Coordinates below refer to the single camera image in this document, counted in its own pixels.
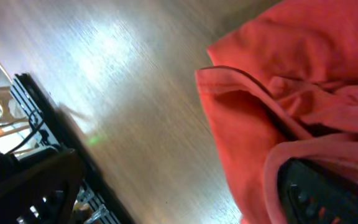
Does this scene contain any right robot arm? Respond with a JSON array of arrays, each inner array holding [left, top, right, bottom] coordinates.
[[0, 150, 85, 223]]

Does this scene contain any red McKinney printed t-shirt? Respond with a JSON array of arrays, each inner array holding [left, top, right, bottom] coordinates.
[[195, 0, 358, 223]]

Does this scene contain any black aluminium frame rail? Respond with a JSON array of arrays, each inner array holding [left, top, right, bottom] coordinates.
[[10, 73, 134, 223]]

